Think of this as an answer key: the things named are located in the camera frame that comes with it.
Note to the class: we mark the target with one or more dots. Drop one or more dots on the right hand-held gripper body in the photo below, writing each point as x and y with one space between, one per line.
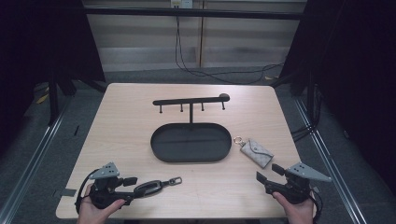
299 174

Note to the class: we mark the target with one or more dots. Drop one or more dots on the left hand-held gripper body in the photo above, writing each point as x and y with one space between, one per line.
104 171

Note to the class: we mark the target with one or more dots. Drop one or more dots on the black car key with carabiner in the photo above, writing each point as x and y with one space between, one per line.
152 187

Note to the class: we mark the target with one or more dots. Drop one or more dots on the grey patterned key pouch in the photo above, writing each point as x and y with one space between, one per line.
257 152

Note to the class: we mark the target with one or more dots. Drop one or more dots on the black key stand with tray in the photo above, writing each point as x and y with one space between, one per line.
191 143

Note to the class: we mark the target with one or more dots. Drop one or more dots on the person's right hand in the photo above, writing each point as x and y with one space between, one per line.
295 213

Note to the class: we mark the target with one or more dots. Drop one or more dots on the person's left hand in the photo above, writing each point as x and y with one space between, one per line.
93 214

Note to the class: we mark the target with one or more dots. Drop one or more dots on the grey tape strip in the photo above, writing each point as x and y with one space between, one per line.
67 192

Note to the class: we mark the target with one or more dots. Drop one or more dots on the black tape strip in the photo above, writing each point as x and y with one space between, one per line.
76 130

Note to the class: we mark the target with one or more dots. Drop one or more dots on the yellow tape piece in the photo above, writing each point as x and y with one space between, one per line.
42 98

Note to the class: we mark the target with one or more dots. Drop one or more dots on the black curtain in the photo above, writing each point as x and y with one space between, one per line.
37 46
358 77

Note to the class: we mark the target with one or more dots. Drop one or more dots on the black horizontal bar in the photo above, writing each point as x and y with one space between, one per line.
193 13

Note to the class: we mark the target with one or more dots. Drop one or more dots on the metal floor rail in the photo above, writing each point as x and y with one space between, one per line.
34 155
330 165

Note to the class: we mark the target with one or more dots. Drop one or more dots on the black stand post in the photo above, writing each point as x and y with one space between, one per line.
53 102

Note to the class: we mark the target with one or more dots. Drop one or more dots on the white wall socket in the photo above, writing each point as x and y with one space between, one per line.
182 3

